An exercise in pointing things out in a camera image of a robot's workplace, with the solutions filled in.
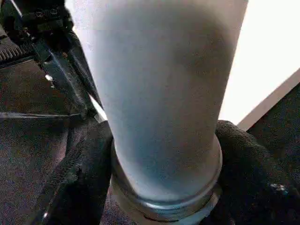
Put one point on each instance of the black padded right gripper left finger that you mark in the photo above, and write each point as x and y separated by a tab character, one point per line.
77	187

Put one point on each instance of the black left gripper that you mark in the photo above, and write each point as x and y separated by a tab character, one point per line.
33	28

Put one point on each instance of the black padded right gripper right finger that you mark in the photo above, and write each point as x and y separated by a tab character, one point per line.
260	183

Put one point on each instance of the white plastic table leg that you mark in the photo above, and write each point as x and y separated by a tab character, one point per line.
164	93

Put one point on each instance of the white plastic table top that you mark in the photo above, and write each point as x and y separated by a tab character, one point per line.
267	56

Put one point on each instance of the black work mat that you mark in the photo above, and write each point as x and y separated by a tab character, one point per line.
28	140

